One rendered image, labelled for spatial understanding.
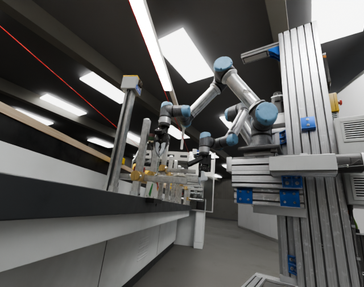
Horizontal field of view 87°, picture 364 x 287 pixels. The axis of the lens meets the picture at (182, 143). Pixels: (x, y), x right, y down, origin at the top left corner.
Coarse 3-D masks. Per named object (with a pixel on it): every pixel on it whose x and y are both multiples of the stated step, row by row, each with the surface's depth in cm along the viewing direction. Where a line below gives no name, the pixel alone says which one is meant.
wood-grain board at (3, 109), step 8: (0, 104) 53; (0, 112) 53; (8, 112) 55; (16, 112) 57; (16, 120) 58; (24, 120) 60; (32, 120) 62; (40, 128) 65; (48, 128) 69; (56, 136) 72; (64, 136) 76; (72, 144) 80; (80, 144) 85; (88, 152) 91; (96, 152) 97; (104, 160) 105; (128, 168) 135
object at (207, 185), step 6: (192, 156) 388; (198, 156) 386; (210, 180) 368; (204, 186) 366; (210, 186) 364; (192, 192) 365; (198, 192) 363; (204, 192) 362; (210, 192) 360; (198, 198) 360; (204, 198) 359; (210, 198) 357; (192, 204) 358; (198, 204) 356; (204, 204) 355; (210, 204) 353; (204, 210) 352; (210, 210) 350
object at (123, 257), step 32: (0, 128) 54; (32, 128) 63; (0, 160) 54; (32, 160) 64; (64, 160) 77; (96, 160) 98; (128, 192) 138; (160, 224) 232; (64, 256) 80; (96, 256) 102; (128, 256) 143; (160, 256) 249
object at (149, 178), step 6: (120, 174) 107; (126, 174) 106; (144, 180) 104; (150, 180) 103; (156, 180) 103; (162, 180) 102; (168, 180) 102; (174, 180) 101; (180, 180) 101; (186, 180) 100
